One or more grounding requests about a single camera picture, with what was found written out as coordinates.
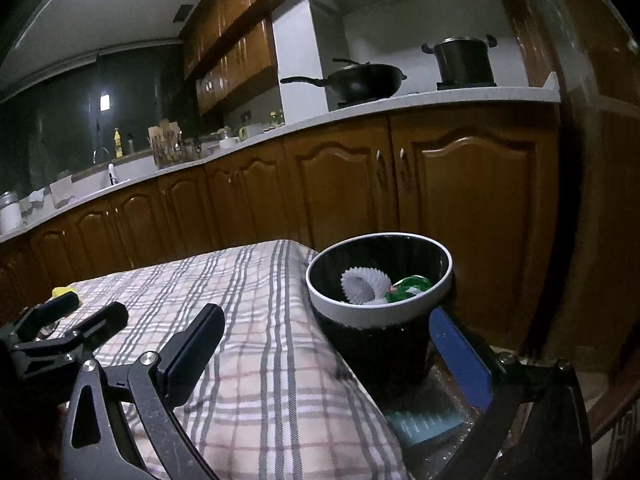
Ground black cooking pot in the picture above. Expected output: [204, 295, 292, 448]
[421, 35, 497, 86]

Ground green snack packet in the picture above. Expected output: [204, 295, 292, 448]
[385, 275, 436, 305]

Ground black white-rimmed waste bin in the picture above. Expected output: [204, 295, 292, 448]
[305, 232, 454, 401]

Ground wooden lower kitchen cabinets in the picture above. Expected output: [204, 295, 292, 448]
[0, 102, 561, 351]

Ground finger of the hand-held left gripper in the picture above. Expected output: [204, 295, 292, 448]
[0, 291, 82, 344]
[50, 302, 129, 361]

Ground utensil holder with utensils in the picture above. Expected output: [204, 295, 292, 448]
[147, 120, 183, 168]

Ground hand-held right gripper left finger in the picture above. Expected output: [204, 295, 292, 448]
[60, 304, 226, 480]

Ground white kitchen countertop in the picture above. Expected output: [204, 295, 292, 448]
[0, 85, 561, 243]

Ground teal box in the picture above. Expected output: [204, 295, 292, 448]
[387, 400, 466, 448]

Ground dark window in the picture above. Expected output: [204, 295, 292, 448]
[0, 52, 196, 196]

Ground kitchen faucet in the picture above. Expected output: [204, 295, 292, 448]
[92, 146, 119, 186]

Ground black wok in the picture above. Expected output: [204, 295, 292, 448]
[280, 58, 408, 103]

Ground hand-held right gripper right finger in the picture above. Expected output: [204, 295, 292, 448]
[429, 306, 593, 480]

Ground white jar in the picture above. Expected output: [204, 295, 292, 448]
[0, 191, 23, 235]

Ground plaid tablecloth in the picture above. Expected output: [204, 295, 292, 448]
[50, 239, 411, 480]

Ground wooden upper kitchen cabinets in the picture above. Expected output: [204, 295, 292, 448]
[182, 0, 296, 116]

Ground wooden kitchen cabinets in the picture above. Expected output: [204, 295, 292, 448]
[182, 0, 296, 116]
[0, 102, 561, 351]

